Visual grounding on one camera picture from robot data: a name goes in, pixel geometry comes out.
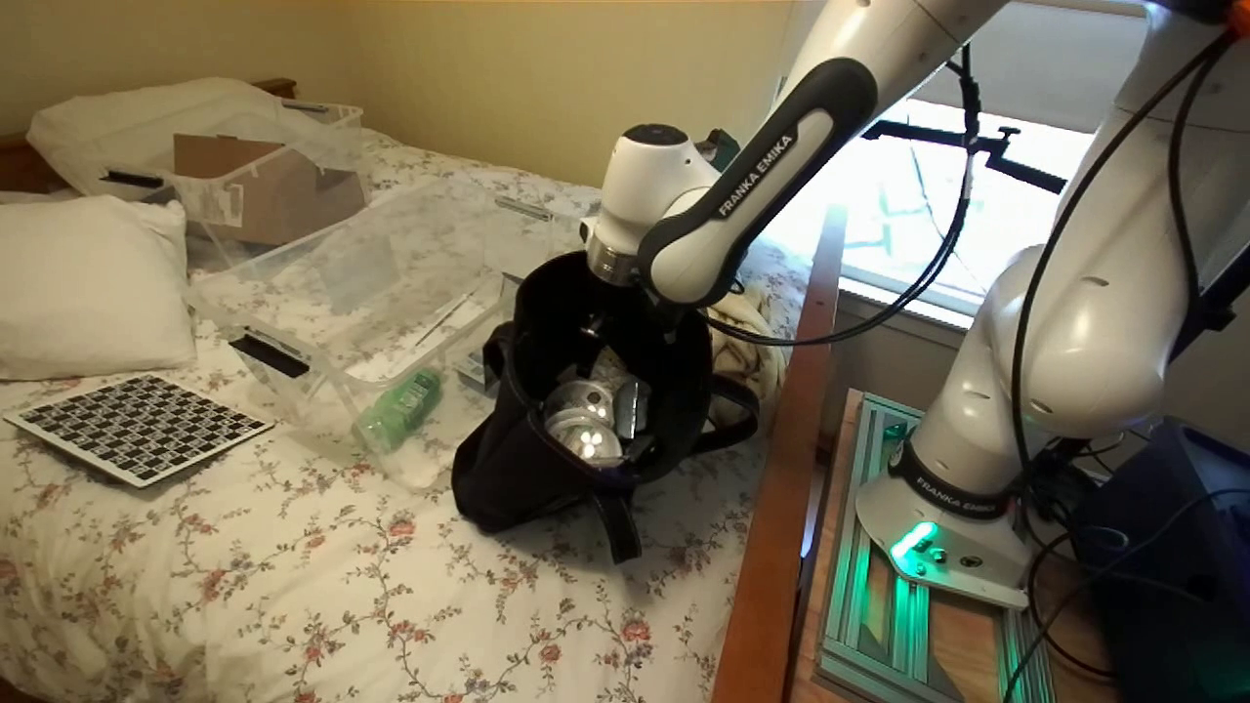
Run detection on black fabric bag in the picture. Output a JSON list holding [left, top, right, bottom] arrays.
[[450, 251, 767, 567]]

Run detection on green bottle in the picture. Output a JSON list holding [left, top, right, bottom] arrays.
[[351, 368, 450, 456]]

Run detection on black floor cables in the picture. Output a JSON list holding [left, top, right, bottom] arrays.
[[1010, 442, 1136, 703]]

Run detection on teal cloth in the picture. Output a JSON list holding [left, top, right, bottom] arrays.
[[697, 124, 746, 170]]

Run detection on beige crumpled cloth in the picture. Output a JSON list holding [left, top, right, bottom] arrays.
[[700, 286, 786, 394]]

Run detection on large clear plastic bin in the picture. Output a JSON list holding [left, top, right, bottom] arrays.
[[188, 170, 616, 460]]

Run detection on silver metal can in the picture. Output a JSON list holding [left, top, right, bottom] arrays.
[[542, 399, 628, 471]]

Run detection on window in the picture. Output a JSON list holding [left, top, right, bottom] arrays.
[[757, 0, 1157, 324]]

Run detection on white pillow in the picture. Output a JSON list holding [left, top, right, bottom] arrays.
[[0, 192, 201, 384]]

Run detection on teal wooden platform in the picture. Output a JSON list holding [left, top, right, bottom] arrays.
[[818, 387, 1062, 703]]

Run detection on floral bedspread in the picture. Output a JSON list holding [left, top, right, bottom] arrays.
[[0, 119, 818, 703]]

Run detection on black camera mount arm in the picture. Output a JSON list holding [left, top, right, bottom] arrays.
[[865, 118, 1108, 199]]

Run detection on dark blue bag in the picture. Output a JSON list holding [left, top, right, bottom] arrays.
[[1071, 421, 1250, 703]]

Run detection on clear bin with cardboard box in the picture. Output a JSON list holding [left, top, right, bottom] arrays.
[[25, 74, 381, 273]]

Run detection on shiny silver container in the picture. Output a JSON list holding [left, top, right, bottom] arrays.
[[611, 377, 657, 442]]

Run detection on brown cardboard box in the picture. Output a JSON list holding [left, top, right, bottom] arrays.
[[172, 134, 373, 251]]

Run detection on wooden headboard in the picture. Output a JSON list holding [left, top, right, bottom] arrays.
[[0, 134, 68, 199]]

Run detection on wooden bed frame rail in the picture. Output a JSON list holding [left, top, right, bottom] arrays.
[[710, 205, 853, 703]]

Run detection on crumpled clear plastic bag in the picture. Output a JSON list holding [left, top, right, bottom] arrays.
[[571, 192, 621, 251]]

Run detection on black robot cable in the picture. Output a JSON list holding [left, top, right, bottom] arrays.
[[700, 44, 985, 351]]

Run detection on black white checkerboard board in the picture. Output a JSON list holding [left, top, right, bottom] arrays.
[[4, 372, 282, 493]]

